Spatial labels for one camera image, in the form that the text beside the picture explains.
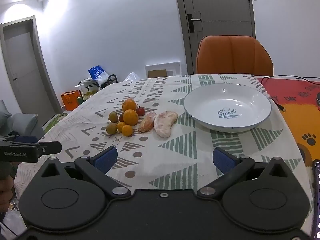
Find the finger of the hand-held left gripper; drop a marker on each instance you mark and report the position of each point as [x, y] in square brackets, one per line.
[51, 147]

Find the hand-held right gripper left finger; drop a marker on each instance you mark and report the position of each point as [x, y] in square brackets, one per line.
[107, 158]

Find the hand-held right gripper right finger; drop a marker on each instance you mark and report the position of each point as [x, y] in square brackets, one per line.
[220, 158]

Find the green round fruit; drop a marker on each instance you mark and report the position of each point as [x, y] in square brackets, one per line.
[111, 128]
[113, 117]

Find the small orange kumquat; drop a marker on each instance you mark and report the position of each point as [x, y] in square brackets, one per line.
[127, 130]
[120, 126]

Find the large orange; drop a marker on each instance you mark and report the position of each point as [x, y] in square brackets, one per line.
[129, 105]
[130, 117]

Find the small peeled pomelo segment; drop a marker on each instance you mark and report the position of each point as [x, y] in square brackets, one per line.
[147, 121]

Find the white enamel plate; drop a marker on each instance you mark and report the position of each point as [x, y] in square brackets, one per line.
[225, 100]

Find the large peeled pomelo segment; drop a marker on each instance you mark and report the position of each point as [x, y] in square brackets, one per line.
[165, 123]

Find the person's left hand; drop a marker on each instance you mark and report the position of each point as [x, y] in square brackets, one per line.
[5, 190]

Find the green rug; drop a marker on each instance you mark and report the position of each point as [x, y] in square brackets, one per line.
[53, 123]

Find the grey sofa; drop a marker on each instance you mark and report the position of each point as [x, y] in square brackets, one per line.
[22, 123]

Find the orange paper bag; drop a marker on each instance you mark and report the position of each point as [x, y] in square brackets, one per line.
[70, 101]

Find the patterned tablecloth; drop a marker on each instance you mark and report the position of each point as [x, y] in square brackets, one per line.
[160, 160]

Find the clear plastic bag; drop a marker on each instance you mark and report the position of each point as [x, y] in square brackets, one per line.
[11, 220]

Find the white plastic bag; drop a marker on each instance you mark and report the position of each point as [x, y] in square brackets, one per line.
[132, 77]

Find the grey door with plain front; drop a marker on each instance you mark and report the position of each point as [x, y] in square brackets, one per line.
[22, 67]

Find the blue plastic bag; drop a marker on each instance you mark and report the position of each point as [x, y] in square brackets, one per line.
[96, 72]

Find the red orange printed mat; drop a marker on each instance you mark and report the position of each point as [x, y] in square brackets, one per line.
[295, 110]

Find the orange leather chair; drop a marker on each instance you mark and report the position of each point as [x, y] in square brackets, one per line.
[232, 55]

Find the black door lock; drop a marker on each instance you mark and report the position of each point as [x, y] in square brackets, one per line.
[192, 22]

